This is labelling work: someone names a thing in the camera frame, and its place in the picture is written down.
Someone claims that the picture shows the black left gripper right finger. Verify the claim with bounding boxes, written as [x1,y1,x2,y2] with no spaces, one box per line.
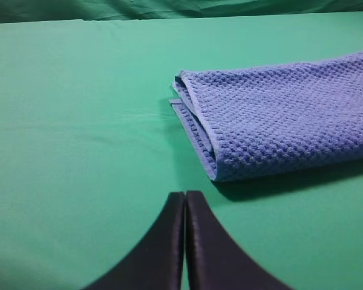
[185,191,289,289]

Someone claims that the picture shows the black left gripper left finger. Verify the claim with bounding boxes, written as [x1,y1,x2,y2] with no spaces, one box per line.
[85,192,185,289]

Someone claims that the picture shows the blue waffle-weave towel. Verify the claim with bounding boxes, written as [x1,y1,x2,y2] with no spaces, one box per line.
[171,51,363,182]

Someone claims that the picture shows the green backdrop cloth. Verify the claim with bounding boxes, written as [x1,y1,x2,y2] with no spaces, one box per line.
[0,0,363,23]

